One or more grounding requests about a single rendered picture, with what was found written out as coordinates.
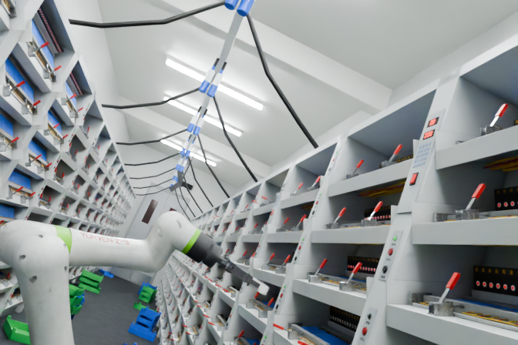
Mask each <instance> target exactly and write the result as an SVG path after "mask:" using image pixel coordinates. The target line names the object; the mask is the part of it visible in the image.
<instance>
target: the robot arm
mask: <svg viewBox="0 0 518 345"><path fill-rule="evenodd" d="M212 234H213V232H211V231H210V233H209V234H206V233H204V232H202V231H201V230H199V229H198V228H196V227H195V226H194V225H193V224H191V223H190V222H189V221H188V220H187V219H186V218H185V217H184V216H183V215H182V214H181V213H178V212H174V211H169V212H166V213H164V214H162V215H161V216H160V217H159V218H158V219H157V221H156V222H155V224H154V226H153V228H152V229H151V231H150V233H149V235H148V236H147V238H146V239H144V240H137V239H124V238H117V237H111V236H102V235H98V234H94V233H87V232H83V231H80V230H77V229H71V228H66V227H62V226H55V225H51V224H47V223H38V222H33V221H28V220H21V219H20V220H14V221H11V222H9V223H6V224H5V225H4V226H2V227H1V228H0V261H2V262H3V263H5V264H7V265H9V266H11V267H12V268H13V269H14V271H15V275H16V278H17V280H18V285H19V289H20V292H21V295H22V300H23V304H24V308H25V314H26V319H27V323H28V328H29V336H30V342H31V345H75V344H74V339H73V333H72V322H71V314H70V304H69V266H111V267H119V268H126V269H131V270H139V271H142V272H146V273H155V272H157V271H159V270H161V269H162V268H163V267H164V266H165V265H166V263H167V261H168V259H169V258H170V256H171V255H172V253H173V251H174V250H179V251H180V252H181V253H183V254H185V255H186V256H188V257H190V258H191V259H192V261H191V262H192V263H193V262H194V261H195V262H197V263H200V262H201V261H202V260H203V261H202V262H203V264H205V265H206V266H208V267H210V268H212V267H213V266H214V265H215V263H218V264H219V266H218V267H219V268H221V269H222V270H225V271H227V272H228V273H232V274H233V275H235V276H236V277H237V278H239V279H240V280H241V281H244V282H245V283H246V284H247V286H250V287H251V288H253V289H254V290H256V291H257V292H259V293H260V294H263V295H264V296H266V294H267V292H268V290H269V289H270V288H269V287H268V286H266V285H264V284H263V283H262V282H260V281H259V280H257V279H255V278H254V277H252V275H250V274H249V273H246V272H244V271H243V270H242V269H240V268H239V267H237V266H236V264H235V263H233V262H231V261H230V260H229V259H228V258H227V257H224V258H223V257H221V256H220V255H221V254H222V252H223V248H221V247H220V246H218V245H217V244H216V243H215V244H214V238H213V237H211V236H212Z"/></svg>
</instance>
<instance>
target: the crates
mask: <svg viewBox="0 0 518 345"><path fill-rule="evenodd" d="M100 272H101V273H102V274H103V275H105V276H109V277H111V278H113V276H114V274H111V273H110V271H109V272H107V271H105V270H102V268H101V270H100ZM90 278H91V279H90ZM102 279H103V276H98V275H96V274H94V273H91V272H89V271H86V268H85V269H84V270H83V272H82V273H81V275H80V277H79V280H80V282H79V287H82V289H80V288H78V287H76V286H73V285H71V284H69V304H70V314H71V320H72V319H73V317H74V316H75V314H78V313H79V311H80V309H81V307H82V305H83V304H84V301H85V300H84V298H85V297H84V293H83V291H84V289H86V290H89V291H92V292H94V293H97V294H99V291H100V290H101V289H100V286H99V284H100V283H101V281H102ZM98 286H99V287H98ZM142 286H143V287H142ZM142 286H141V287H140V290H139V292H138V294H139V295H140V296H139V298H138V299H140V300H143V301H145V302H147V303H152V302H153V299H154V298H155V296H156V292H157V290H156V288H157V286H156V287H154V286H152V285H150V284H149V283H145V282H143V284H142ZM154 294H155V295H154ZM133 307H134V308H136V309H138V310H140V313H139V315H138V317H137V319H136V322H135V325H133V324H134V322H132V324H131V325H130V327H129V330H128V332H130V333H132V334H135V335H137V336H139V337H142V338H144V339H146V340H149V341H151V342H153V341H154V339H155V336H156V331H155V333H152V332H153V330H154V327H155V326H156V324H157V322H158V320H159V318H160V315H161V312H160V313H157V310H155V311H154V310H151V309H150V308H149V307H148V306H147V307H145V306H143V305H141V302H140V303H137V302H135V304H134V306H133ZM10 318H11V316H10V315H8V317H7V318H6V320H5V322H4V324H3V327H4V329H5V332H6V335H7V337H8V339H9V340H14V341H17V342H20V343H26V344H29V345H31V342H30V336H29V328H28V324H27V323H22V322H18V321H16V320H10Z"/></svg>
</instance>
